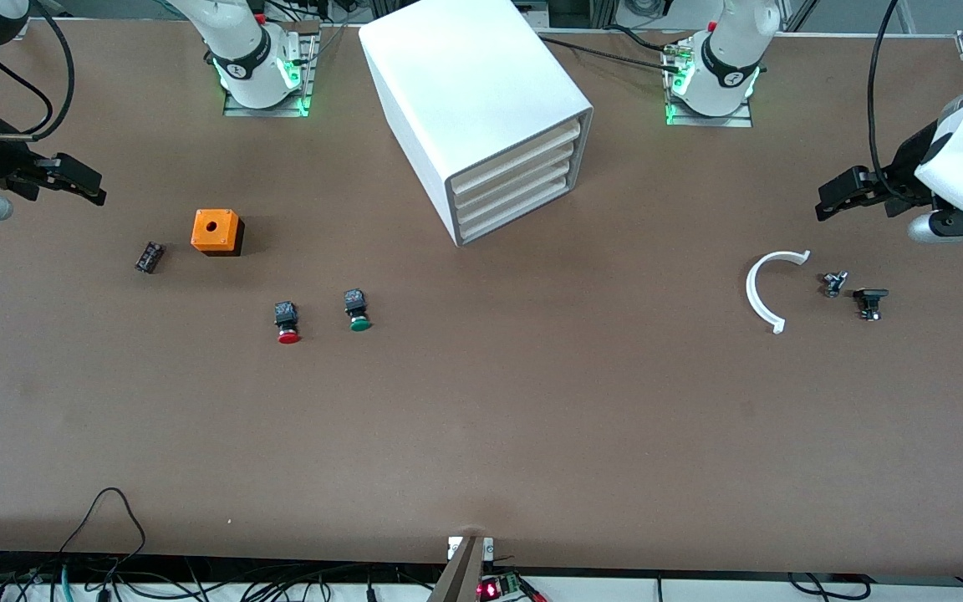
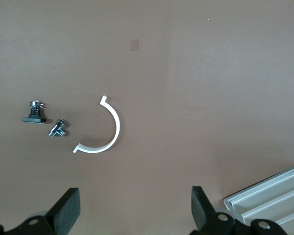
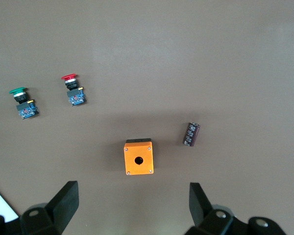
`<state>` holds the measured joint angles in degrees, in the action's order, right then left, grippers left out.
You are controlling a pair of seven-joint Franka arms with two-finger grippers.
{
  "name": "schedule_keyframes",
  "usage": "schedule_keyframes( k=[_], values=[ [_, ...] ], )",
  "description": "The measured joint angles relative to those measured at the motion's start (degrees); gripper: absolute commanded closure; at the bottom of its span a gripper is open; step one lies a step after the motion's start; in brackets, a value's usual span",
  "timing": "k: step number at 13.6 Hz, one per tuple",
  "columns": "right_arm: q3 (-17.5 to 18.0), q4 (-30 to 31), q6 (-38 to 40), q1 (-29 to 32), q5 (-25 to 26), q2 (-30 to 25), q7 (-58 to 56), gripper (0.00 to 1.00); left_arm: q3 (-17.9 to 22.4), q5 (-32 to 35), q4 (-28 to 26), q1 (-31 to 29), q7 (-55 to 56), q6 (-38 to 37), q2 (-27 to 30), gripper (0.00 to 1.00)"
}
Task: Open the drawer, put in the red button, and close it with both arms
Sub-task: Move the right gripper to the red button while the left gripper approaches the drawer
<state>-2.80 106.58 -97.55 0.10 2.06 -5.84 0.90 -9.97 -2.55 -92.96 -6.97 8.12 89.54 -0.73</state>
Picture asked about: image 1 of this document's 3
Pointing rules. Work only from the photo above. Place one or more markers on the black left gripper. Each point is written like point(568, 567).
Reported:
point(905, 170)

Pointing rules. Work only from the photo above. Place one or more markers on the red push button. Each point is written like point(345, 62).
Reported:
point(287, 326)

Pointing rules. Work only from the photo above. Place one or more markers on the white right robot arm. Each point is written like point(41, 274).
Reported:
point(239, 50)

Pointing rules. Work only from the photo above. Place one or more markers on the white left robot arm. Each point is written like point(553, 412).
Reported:
point(728, 58)

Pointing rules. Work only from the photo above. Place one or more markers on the green push button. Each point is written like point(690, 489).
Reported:
point(357, 312)

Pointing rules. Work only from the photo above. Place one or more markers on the small silver black part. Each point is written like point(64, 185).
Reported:
point(833, 284)

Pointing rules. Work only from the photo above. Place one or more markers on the small black clip part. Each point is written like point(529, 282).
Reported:
point(869, 299)

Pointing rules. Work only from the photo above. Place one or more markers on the small black connector block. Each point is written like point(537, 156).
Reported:
point(150, 257)

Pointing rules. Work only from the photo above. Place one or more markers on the white curved plastic piece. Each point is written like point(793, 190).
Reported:
point(753, 297)

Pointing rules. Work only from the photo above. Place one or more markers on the orange box with hole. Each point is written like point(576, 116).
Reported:
point(216, 232)

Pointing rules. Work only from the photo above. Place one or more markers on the circuit board with red light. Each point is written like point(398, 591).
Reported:
point(502, 587)

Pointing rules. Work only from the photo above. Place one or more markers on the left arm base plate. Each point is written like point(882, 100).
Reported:
point(741, 119)

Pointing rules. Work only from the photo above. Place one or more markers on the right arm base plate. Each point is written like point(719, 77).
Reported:
point(308, 67)

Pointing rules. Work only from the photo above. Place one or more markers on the aluminium camera post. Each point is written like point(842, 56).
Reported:
point(461, 573)

